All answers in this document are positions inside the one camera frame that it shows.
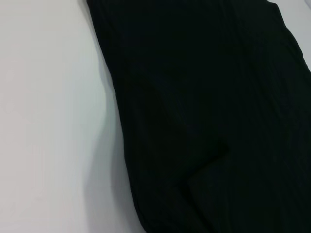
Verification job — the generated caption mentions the black t-shirt with FREE print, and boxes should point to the black t-shirt with FREE print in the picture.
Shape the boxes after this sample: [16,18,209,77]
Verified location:
[86,0,311,233]

